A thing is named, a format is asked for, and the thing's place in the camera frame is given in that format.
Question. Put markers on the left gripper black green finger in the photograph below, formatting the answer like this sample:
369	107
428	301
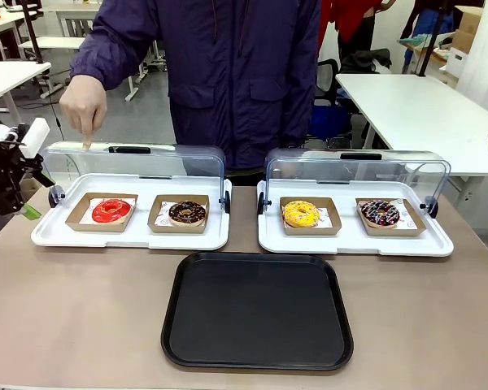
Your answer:
40	172
28	210

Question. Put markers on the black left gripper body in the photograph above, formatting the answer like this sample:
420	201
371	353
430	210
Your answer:
2	178

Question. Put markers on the person right forearm navy sleeve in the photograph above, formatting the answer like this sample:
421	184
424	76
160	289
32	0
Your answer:
93	61

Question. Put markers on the brown cardboard donut box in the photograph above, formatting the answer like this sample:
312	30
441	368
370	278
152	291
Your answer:
77	223
394	232
309	231
179	229

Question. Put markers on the red glazed donut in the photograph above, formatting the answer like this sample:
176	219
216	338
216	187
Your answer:
101	217

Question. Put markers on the white display tray base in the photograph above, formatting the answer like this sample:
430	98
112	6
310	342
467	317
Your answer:
349	243
142	241

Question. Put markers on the chocolate donut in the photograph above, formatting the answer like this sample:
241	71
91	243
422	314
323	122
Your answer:
179	217

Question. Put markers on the dark donut colourful sprinkles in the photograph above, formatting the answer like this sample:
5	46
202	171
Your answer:
370	219

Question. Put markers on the yellow glazed donut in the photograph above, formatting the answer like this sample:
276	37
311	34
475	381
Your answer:
293	219

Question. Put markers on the black serving tray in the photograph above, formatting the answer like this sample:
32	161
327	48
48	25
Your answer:
256	313

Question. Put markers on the person right hand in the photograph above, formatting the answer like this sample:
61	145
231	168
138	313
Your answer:
83	105

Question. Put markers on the small white box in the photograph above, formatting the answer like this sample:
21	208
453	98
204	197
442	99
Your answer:
457	61

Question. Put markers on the large white table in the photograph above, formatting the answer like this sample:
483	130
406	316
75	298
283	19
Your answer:
398	101

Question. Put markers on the black stand pole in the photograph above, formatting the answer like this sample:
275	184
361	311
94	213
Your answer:
32	36
428	48

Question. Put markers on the clear display lid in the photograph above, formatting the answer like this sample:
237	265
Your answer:
309	166
166	162

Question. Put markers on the white bench table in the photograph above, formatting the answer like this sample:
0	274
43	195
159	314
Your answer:
49	42

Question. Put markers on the blue jacket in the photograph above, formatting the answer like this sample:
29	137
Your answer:
443	20

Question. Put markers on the green item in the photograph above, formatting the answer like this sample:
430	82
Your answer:
410	40

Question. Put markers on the white table with orange item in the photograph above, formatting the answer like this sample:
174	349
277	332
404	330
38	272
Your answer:
4	24

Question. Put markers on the black bag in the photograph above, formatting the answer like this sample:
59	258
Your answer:
362	61

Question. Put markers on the black office chair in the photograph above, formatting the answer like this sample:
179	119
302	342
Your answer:
329	81

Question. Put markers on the person in red top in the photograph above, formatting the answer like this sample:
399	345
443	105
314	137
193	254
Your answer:
349	16

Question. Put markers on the person torso navy jacket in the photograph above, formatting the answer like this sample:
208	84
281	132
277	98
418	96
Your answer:
236	81

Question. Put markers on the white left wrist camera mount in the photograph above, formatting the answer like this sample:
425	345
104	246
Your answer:
34	138

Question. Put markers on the white desk with frame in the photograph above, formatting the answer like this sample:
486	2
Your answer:
73	10

